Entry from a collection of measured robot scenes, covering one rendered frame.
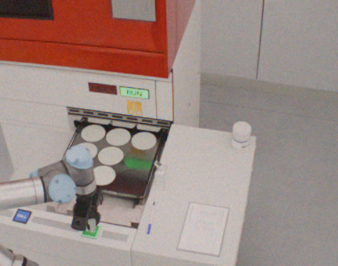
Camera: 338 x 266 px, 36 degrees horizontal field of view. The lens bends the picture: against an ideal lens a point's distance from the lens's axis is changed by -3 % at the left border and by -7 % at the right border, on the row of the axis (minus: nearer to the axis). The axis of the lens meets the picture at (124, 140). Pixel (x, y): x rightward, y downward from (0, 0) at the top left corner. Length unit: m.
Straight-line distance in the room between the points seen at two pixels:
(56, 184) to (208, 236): 0.62
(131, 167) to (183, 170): 0.22
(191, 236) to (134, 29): 0.73
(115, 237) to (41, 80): 0.76
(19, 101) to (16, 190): 1.00
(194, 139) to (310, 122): 1.73
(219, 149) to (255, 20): 1.64
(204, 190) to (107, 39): 0.64
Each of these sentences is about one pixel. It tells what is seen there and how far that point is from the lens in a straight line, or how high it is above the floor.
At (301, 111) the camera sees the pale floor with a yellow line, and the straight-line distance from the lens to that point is 3.82.
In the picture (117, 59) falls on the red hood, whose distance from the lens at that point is 2.00.
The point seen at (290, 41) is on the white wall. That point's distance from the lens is 3.66.
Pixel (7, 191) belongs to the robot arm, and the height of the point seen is 1.40.
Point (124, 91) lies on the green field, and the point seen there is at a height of 1.10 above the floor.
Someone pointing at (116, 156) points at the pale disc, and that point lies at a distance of 2.17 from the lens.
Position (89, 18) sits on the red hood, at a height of 1.46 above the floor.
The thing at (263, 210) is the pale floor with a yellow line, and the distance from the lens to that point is 3.16.
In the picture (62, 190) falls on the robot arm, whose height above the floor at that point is 1.37.
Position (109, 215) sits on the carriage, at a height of 0.88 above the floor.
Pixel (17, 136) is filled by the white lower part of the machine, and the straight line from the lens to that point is 2.57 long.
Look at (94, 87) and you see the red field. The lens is 2.18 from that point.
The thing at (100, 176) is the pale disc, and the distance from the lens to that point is 2.11.
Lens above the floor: 2.46
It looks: 44 degrees down
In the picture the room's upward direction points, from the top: 5 degrees counter-clockwise
